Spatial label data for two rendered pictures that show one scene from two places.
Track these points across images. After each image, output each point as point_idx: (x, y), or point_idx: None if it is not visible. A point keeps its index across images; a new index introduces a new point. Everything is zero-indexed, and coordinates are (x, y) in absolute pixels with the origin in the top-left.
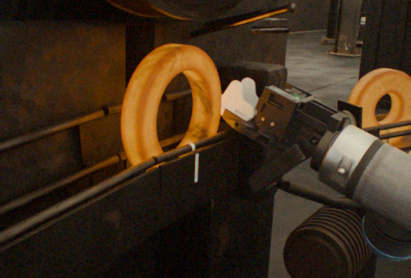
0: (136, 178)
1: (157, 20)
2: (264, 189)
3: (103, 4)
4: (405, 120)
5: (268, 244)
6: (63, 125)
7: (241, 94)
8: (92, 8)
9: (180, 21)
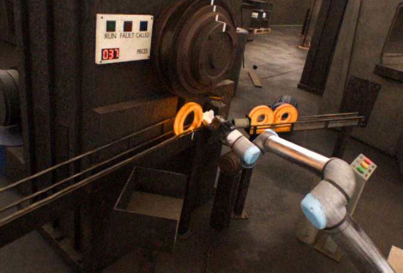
0: (176, 138)
1: None
2: (211, 143)
3: None
4: (267, 123)
5: (219, 158)
6: (160, 123)
7: (208, 116)
8: None
9: None
